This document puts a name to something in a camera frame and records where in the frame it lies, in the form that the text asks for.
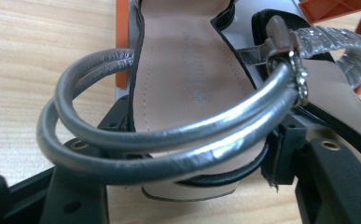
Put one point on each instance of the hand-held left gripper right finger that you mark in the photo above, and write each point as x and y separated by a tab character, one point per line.
333	186

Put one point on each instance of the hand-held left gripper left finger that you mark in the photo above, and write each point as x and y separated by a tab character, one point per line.
72	205

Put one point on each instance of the black silver heeled sandal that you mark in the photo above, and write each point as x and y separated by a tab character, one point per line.
333	90
175	77

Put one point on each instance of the grey two-tier shoe rack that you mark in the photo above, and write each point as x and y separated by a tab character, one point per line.
122	37

